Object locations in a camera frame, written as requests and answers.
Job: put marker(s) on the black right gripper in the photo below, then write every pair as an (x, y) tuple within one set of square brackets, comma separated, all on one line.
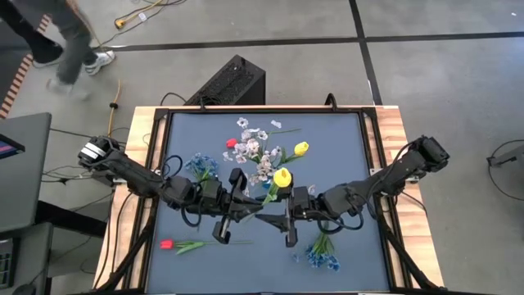
[(305, 205)]

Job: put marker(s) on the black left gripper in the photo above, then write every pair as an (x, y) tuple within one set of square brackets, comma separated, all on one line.
[(213, 198)]

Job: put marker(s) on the yellow artificial tulip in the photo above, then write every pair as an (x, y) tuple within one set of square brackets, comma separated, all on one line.
[(282, 177), (301, 148)]

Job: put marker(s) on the blue artificial flower bunch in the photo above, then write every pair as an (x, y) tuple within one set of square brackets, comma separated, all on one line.
[(200, 164), (325, 258)]

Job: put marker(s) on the white artificial flower bunch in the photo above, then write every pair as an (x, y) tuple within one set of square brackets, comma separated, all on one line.
[(253, 146)]

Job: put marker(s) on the red artificial tulip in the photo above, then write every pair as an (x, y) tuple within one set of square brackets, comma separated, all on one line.
[(165, 244), (231, 143)]

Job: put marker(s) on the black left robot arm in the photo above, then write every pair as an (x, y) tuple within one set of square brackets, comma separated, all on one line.
[(135, 174)]

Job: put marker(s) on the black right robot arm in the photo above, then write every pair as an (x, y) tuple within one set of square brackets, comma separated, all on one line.
[(393, 172)]

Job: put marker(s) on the blue-grey table mat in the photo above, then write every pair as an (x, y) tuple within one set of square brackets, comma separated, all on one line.
[(266, 266)]

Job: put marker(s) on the black computer tower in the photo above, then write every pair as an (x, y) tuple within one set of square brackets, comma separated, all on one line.
[(233, 82)]

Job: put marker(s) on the black arched clamp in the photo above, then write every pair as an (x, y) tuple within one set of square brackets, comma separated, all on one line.
[(331, 95)]

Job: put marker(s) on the grey cart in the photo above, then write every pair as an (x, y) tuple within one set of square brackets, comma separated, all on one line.
[(24, 184)]

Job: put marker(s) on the person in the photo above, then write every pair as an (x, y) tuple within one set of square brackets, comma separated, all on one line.
[(75, 49)]

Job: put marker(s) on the black computer mouse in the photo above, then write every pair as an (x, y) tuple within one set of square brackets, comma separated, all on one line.
[(24, 290)]

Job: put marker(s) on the grey stand base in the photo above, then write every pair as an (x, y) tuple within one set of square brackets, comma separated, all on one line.
[(511, 155)]

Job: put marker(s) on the tablet screen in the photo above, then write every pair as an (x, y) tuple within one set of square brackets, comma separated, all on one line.
[(8, 147)]

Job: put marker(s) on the black metal table frame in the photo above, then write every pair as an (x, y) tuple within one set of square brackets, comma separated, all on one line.
[(266, 110)]

